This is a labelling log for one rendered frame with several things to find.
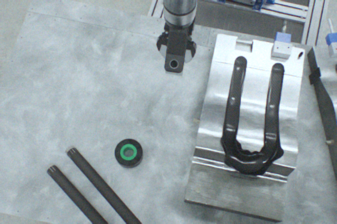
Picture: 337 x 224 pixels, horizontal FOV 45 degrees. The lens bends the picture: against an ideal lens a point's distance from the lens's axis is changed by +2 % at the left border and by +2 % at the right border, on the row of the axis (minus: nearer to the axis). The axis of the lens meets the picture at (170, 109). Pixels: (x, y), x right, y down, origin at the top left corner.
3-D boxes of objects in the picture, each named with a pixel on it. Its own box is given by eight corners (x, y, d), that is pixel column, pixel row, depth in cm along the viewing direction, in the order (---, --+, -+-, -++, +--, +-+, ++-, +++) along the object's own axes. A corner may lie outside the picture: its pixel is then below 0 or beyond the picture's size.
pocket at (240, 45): (234, 42, 124) (236, 36, 120) (251, 45, 123) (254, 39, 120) (231, 55, 122) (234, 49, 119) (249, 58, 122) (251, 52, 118)
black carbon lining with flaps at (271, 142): (233, 57, 120) (238, 41, 111) (287, 67, 119) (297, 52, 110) (212, 170, 109) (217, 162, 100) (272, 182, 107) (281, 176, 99)
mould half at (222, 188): (214, 47, 129) (219, 24, 116) (296, 62, 127) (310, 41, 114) (184, 202, 112) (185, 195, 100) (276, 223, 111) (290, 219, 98)
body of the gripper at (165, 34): (196, 24, 105) (199, -3, 94) (189, 53, 102) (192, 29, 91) (167, 19, 106) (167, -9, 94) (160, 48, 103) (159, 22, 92)
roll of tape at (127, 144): (123, 173, 115) (121, 171, 112) (111, 149, 117) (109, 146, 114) (148, 160, 116) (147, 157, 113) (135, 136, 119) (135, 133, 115)
